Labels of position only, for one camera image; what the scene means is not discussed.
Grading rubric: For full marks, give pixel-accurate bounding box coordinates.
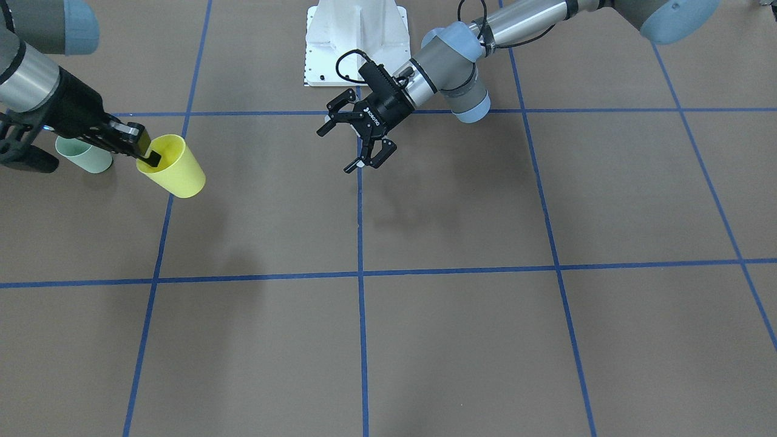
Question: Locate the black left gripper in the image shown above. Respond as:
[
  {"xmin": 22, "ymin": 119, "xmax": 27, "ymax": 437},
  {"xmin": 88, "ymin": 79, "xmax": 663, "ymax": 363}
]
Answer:
[{"xmin": 316, "ymin": 63, "xmax": 415, "ymax": 174}]

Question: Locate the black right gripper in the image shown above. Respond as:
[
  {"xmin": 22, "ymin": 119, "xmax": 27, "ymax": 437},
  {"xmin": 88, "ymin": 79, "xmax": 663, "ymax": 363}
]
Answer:
[{"xmin": 42, "ymin": 67, "xmax": 161, "ymax": 168}]

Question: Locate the yellow plastic cup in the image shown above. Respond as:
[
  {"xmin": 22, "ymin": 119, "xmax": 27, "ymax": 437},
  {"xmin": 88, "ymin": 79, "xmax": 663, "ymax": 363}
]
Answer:
[{"xmin": 136, "ymin": 135, "xmax": 206, "ymax": 198}]

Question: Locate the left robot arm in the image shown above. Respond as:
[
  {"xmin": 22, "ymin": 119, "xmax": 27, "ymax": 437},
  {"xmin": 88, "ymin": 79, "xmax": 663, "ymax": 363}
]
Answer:
[{"xmin": 316, "ymin": 1, "xmax": 719, "ymax": 174}]

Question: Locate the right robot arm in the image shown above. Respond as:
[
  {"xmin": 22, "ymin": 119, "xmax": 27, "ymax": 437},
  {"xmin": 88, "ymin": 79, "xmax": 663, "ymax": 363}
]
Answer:
[{"xmin": 1, "ymin": 1, "xmax": 161, "ymax": 174}]

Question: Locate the green plastic cup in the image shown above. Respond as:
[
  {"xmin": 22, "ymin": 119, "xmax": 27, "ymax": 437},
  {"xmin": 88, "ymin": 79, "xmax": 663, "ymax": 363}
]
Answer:
[{"xmin": 55, "ymin": 137, "xmax": 114, "ymax": 174}]

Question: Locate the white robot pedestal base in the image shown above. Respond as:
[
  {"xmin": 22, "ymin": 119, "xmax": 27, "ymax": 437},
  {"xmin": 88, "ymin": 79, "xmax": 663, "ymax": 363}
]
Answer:
[{"xmin": 304, "ymin": 1, "xmax": 411, "ymax": 87}]

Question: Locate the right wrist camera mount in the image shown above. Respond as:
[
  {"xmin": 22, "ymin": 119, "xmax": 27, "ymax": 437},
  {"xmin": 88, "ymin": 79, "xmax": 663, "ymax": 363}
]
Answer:
[{"xmin": 1, "ymin": 109, "xmax": 59, "ymax": 174}]

